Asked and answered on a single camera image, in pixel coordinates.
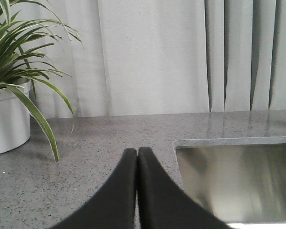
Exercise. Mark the green spider plant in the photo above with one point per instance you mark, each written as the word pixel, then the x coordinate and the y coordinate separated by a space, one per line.
pixel 18 64

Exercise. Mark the white pleated curtain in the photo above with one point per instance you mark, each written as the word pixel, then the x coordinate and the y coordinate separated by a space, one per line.
pixel 164 56

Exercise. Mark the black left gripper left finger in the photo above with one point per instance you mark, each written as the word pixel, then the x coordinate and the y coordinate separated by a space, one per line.
pixel 113 205

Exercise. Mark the white plant pot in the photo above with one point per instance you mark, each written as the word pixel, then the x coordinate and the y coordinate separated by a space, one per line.
pixel 15 128

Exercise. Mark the stainless steel sink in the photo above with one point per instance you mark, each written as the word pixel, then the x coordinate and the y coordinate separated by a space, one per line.
pixel 242 181

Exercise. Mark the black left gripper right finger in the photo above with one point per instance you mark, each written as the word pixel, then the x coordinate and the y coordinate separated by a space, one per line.
pixel 162 204

